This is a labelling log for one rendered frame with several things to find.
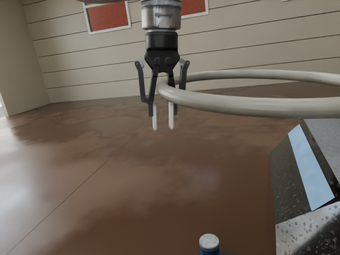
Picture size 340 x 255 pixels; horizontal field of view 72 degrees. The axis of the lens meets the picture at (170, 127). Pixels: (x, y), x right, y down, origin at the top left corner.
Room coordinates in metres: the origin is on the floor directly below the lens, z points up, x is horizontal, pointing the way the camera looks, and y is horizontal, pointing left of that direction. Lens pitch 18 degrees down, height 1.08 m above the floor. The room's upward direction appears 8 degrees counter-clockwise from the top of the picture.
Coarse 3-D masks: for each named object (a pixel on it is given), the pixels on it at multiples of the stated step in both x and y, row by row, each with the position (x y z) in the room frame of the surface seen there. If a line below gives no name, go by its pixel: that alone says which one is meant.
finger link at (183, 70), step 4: (184, 64) 0.57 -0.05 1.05; (188, 64) 0.57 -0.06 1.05; (184, 68) 0.57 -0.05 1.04; (180, 72) 0.59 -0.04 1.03; (184, 72) 0.57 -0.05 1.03; (180, 76) 0.59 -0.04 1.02; (184, 76) 0.57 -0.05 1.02; (180, 80) 0.59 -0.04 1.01; (184, 80) 0.57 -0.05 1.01; (180, 84) 0.58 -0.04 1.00; (184, 84) 0.58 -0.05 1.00; (180, 88) 0.58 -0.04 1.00; (184, 88) 0.58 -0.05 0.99
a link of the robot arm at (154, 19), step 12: (156, 0) 0.53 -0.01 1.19; (168, 0) 0.53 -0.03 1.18; (144, 12) 0.55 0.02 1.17; (156, 12) 0.53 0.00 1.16; (168, 12) 0.53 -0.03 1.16; (180, 12) 0.56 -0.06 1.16; (144, 24) 0.55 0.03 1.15; (156, 24) 0.53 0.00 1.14; (168, 24) 0.54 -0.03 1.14; (180, 24) 0.56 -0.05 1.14
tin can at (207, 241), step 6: (204, 234) 1.00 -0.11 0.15; (210, 234) 1.00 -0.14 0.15; (204, 240) 0.96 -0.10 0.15; (210, 240) 0.96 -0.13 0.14; (216, 240) 0.95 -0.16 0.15; (204, 246) 0.92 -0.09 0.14; (210, 246) 0.92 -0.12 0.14; (216, 246) 0.92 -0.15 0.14; (204, 252) 0.92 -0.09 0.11; (210, 252) 0.91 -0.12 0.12; (216, 252) 0.92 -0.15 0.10
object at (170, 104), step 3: (168, 102) 0.60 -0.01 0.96; (171, 102) 0.58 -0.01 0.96; (168, 105) 0.60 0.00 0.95; (171, 105) 0.57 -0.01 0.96; (171, 108) 0.57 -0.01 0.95; (171, 111) 0.57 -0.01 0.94; (171, 114) 0.57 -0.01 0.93; (171, 117) 0.57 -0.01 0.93; (171, 120) 0.57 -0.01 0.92; (171, 123) 0.57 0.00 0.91; (171, 126) 0.57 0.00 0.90; (171, 129) 0.57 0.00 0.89
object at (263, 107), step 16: (160, 80) 0.58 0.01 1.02; (176, 80) 0.67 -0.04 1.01; (192, 80) 0.74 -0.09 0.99; (304, 80) 0.68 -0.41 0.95; (320, 80) 0.63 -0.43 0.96; (336, 80) 0.58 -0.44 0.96; (160, 96) 0.50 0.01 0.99; (176, 96) 0.43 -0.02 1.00; (192, 96) 0.40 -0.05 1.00; (208, 96) 0.38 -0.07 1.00; (224, 96) 0.37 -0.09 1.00; (224, 112) 0.36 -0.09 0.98; (240, 112) 0.35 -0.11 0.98; (256, 112) 0.34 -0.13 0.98; (272, 112) 0.33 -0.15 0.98; (288, 112) 0.32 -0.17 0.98; (304, 112) 0.32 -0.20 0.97; (320, 112) 0.32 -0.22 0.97; (336, 112) 0.32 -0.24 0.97
